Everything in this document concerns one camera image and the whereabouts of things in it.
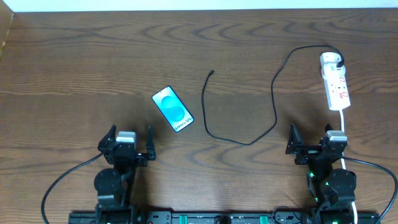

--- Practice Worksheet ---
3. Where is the black USB charging cable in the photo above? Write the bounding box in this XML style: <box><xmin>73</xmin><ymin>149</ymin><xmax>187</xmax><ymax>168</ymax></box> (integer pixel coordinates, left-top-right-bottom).
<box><xmin>201</xmin><ymin>45</ymin><xmax>345</xmax><ymax>146</ymax></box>

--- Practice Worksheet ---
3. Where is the blue Galaxy smartphone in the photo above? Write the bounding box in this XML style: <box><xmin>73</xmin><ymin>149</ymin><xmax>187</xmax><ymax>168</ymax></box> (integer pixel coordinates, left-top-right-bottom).
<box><xmin>152</xmin><ymin>86</ymin><xmax>195</xmax><ymax>133</ymax></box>

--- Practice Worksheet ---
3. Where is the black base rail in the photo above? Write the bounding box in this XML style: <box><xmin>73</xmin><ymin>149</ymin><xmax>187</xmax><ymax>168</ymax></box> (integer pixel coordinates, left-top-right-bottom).
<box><xmin>67</xmin><ymin>211</ymin><xmax>379</xmax><ymax>224</ymax></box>

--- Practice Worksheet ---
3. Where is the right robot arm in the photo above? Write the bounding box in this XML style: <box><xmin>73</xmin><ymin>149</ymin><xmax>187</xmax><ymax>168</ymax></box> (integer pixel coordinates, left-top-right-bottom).
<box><xmin>285</xmin><ymin>124</ymin><xmax>356</xmax><ymax>223</ymax></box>

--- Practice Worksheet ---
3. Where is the brown cardboard panel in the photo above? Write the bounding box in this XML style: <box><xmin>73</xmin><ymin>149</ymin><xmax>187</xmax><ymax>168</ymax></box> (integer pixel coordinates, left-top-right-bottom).
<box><xmin>0</xmin><ymin>0</ymin><xmax>14</xmax><ymax>55</ymax></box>

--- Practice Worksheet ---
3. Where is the white power strip cord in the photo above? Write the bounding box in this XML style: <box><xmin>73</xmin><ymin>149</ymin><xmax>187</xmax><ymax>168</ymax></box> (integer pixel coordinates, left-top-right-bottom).
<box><xmin>338</xmin><ymin>108</ymin><xmax>358</xmax><ymax>224</ymax></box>

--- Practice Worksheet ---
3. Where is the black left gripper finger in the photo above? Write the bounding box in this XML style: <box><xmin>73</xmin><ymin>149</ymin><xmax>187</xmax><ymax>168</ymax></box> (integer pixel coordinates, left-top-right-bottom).
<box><xmin>146</xmin><ymin>125</ymin><xmax>156</xmax><ymax>161</ymax></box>
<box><xmin>98</xmin><ymin>124</ymin><xmax>116</xmax><ymax>152</ymax></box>

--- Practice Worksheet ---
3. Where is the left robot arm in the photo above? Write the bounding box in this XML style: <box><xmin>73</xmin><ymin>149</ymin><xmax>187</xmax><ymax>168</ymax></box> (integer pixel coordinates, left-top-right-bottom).
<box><xmin>94</xmin><ymin>125</ymin><xmax>156</xmax><ymax>224</ymax></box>

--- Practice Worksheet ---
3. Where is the white power strip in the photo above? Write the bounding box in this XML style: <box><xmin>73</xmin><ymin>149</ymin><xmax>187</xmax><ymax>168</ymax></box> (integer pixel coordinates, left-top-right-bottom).
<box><xmin>324</xmin><ymin>75</ymin><xmax>351</xmax><ymax>111</ymax></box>

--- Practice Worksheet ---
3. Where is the white charger plug adapter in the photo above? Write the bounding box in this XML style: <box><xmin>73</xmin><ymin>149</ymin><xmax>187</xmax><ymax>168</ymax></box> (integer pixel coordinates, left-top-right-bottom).
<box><xmin>320</xmin><ymin>52</ymin><xmax>346</xmax><ymax>80</ymax></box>

